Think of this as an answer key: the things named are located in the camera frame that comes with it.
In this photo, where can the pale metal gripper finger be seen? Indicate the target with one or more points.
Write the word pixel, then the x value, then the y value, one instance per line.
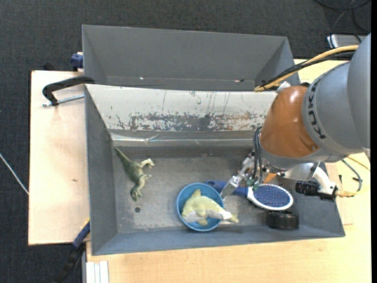
pixel 229 191

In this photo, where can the yellow-green plush dolphin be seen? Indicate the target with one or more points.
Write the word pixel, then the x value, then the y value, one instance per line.
pixel 203 206

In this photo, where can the blue and white hairbrush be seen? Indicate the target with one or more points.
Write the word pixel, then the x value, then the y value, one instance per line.
pixel 271 196

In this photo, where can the blue bowl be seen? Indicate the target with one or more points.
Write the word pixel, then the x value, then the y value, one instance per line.
pixel 184 202

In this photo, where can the green toy dinosaur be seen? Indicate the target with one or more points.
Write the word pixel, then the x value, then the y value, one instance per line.
pixel 136 172

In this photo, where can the grey metal bin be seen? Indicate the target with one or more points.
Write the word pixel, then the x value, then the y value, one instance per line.
pixel 182 55

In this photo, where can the pale wood board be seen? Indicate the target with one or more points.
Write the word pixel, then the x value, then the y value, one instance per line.
pixel 56 158

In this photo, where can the black cylinder on white bracket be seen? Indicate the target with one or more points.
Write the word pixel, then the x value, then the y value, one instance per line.
pixel 309 187

